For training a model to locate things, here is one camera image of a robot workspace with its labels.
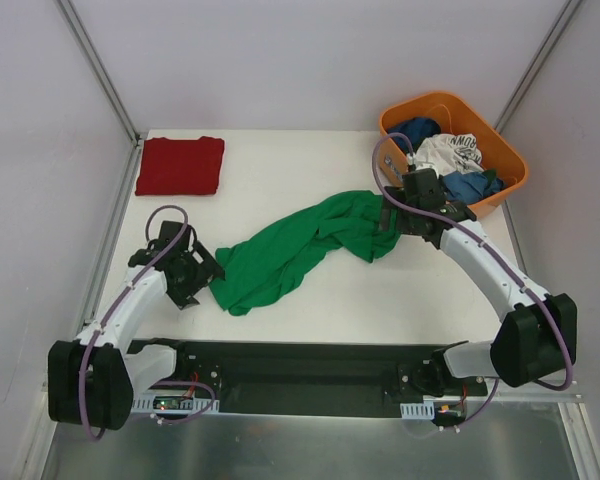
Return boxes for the green t-shirt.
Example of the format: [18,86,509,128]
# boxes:
[210,190,400,316]

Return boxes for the orange plastic basket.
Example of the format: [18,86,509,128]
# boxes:
[378,91,529,219]

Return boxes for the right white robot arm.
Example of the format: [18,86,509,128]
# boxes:
[380,169,577,395]

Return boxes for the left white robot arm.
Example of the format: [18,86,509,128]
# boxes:
[47,221,224,430]

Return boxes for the white printed t-shirt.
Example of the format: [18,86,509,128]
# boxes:
[413,134,484,176]

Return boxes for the dark blue t-shirt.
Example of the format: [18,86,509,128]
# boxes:
[387,117,441,152]

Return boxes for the folded red t-shirt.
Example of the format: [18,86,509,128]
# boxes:
[135,136,225,196]

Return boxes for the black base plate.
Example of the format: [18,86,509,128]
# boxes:
[117,338,489,416]

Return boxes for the left white cable duct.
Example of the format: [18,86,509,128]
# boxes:
[131,394,220,416]

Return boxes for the white cable duct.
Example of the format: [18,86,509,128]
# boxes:
[399,400,436,421]
[131,394,220,416]

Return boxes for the right white cable duct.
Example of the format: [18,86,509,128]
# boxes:
[399,400,436,421]

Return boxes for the aluminium frame rail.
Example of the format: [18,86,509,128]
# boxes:
[42,379,584,406]

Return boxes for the right aluminium post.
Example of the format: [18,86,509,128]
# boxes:
[494,0,585,133]

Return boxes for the aluminium post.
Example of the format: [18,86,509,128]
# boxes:
[494,0,585,133]
[54,0,143,145]

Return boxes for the left aluminium post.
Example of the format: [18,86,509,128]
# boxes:
[54,0,143,145]

